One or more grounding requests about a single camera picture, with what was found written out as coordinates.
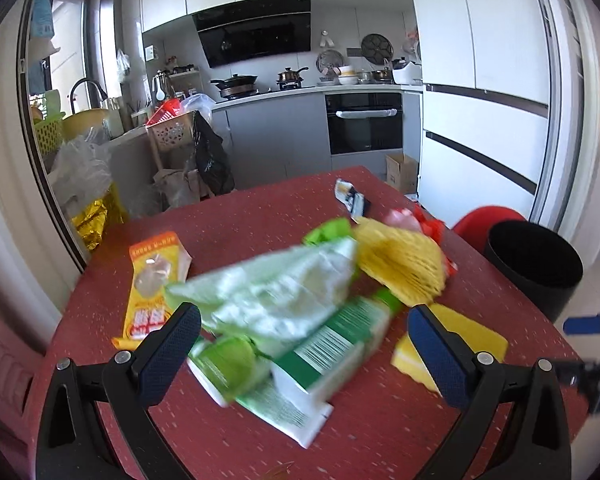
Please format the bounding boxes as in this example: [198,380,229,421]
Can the black trash bin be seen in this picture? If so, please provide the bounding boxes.
[486,220,584,323]

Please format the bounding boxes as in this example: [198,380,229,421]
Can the white rice cooker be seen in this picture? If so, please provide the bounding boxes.
[392,58,422,86]

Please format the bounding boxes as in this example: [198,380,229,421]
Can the red basket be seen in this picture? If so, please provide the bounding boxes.
[146,99,182,127]

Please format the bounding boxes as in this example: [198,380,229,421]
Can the gold foil bag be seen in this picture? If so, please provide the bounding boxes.
[71,183,130,252]

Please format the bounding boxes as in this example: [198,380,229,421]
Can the green white carton box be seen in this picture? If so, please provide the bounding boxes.
[237,288,403,448]

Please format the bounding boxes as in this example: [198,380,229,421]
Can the pink red plastic bag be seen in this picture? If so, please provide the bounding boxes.
[382,204,445,247]

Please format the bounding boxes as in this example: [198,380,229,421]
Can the small silver blue wrapper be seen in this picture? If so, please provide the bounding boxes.
[334,179,370,223]

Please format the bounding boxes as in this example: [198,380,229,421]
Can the red plastic stool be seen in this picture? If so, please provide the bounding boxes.
[452,206,524,254]

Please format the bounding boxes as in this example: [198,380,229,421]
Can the yellow sponge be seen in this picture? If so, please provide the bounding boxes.
[390,301,510,395]

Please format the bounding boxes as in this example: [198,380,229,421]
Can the pink chair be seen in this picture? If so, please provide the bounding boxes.
[0,319,43,442]

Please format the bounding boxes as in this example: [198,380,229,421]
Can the clear plastic bag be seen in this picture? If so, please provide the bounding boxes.
[50,136,114,219]

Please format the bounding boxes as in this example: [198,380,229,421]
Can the steel pot on stove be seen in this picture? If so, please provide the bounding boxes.
[277,67,308,90]

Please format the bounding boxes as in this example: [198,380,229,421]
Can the black plastic bag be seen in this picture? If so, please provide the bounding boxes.
[194,112,235,195]

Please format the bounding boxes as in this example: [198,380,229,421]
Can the green plastic basket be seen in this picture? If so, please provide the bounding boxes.
[34,112,65,155]

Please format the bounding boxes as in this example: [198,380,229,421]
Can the yellow basin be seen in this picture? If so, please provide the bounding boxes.
[62,108,109,142]

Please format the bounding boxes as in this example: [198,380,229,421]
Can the black sink faucet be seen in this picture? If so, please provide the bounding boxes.
[69,77,108,114]

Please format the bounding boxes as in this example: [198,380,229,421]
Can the white refrigerator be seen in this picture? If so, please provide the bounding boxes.
[414,0,550,226]

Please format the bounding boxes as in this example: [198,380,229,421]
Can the black built-in oven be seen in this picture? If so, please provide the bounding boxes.
[325,92,403,155]

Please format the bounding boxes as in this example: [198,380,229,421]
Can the black wok on stove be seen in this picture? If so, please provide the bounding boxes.
[210,74,257,100]

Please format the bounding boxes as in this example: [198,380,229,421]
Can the yellow foam fruit net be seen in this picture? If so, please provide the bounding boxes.
[353,217,446,307]

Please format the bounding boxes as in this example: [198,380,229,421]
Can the grey lower cabinets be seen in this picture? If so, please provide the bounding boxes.
[211,91,334,191]

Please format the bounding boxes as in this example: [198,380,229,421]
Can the wooden perforated crate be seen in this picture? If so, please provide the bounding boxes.
[146,113,194,170]

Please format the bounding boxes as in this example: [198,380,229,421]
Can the green hand cream tube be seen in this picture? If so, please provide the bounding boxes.
[187,336,271,408]

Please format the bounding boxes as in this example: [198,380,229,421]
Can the yellow orange snack wrapper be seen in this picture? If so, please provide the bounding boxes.
[111,231,192,351]

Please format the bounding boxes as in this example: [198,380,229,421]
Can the cardboard box on floor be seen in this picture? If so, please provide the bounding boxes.
[386,153,419,195]

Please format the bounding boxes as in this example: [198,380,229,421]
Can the green white plastic bag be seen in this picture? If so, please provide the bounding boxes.
[164,218,358,344]

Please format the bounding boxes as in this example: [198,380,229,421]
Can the black range hood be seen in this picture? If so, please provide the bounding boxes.
[193,0,312,68]

